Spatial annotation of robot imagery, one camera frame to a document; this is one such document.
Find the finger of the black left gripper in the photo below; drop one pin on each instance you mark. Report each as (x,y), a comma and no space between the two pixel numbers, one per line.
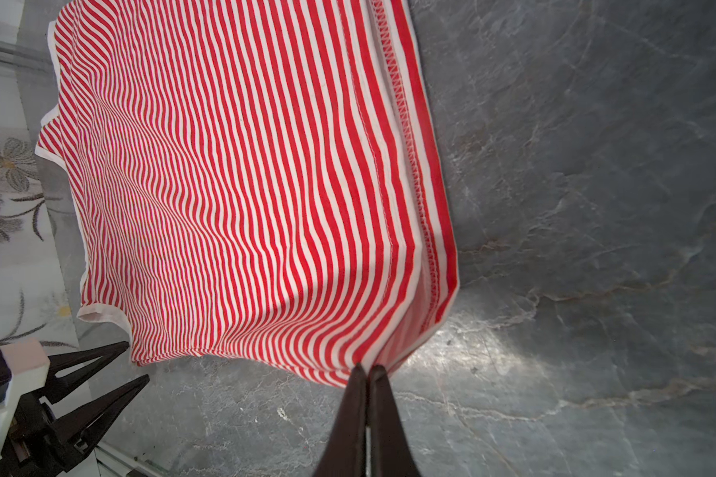
(73,437)
(67,372)

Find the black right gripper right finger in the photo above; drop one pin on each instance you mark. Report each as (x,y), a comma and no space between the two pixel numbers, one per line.
(390,454)

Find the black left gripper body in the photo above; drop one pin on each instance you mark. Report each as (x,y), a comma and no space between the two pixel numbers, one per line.
(32,446)

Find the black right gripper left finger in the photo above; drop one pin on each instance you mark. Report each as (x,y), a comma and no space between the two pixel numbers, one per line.
(345,452)

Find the red white striped tank top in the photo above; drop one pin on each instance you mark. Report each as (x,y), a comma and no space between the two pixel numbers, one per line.
(254,179)

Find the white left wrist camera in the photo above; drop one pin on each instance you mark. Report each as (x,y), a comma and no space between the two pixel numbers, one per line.
(24,368)

